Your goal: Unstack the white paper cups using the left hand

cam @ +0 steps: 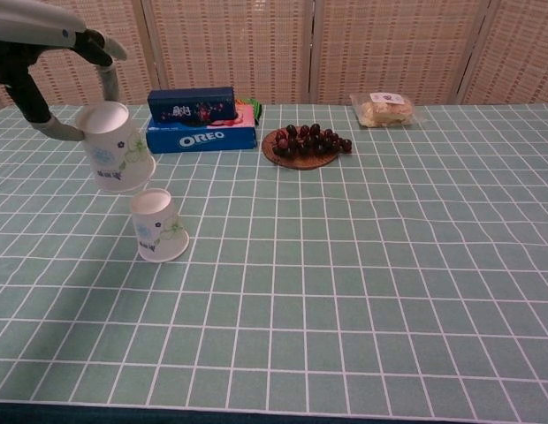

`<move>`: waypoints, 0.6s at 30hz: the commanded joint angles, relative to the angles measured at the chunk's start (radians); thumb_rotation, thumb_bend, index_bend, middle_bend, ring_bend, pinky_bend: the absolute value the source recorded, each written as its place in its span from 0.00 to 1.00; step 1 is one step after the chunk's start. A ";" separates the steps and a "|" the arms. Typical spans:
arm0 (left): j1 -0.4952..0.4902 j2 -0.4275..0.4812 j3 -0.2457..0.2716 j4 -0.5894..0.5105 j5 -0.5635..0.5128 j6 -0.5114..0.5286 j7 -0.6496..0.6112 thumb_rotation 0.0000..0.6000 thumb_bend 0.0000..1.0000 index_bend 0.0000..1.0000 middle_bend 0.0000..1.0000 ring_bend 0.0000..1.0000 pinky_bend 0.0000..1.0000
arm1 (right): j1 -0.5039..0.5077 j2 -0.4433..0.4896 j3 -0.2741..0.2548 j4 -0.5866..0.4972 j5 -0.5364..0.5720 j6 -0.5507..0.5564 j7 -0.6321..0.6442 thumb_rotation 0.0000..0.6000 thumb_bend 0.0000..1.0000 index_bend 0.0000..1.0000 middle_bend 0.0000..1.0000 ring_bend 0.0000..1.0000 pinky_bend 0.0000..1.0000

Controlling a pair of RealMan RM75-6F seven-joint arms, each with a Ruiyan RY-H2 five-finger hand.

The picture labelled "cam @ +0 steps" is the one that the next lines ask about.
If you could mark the woven bamboo screen panel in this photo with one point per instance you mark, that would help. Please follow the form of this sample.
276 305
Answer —
230 44
521 53
66 84
389 44

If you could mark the dark red grape bunch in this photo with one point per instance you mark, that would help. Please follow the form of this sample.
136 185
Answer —
307 140

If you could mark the green checkered tablecloth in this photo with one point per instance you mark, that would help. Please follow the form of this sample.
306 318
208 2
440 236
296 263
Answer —
327 282

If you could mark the green red snack packet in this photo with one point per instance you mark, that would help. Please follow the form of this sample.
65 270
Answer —
255 110

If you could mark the dark blue rectangular box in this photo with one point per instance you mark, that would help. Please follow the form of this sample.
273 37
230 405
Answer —
190 106

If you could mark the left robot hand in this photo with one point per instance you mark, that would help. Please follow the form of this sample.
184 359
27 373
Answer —
26 26

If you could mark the white floral paper cup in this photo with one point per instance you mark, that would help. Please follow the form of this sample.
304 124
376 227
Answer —
157 229
110 150

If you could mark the clear bag of bread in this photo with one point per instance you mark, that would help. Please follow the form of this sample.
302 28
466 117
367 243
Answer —
382 112

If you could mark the blue Oreo cookie box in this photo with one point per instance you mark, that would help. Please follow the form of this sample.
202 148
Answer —
203 139

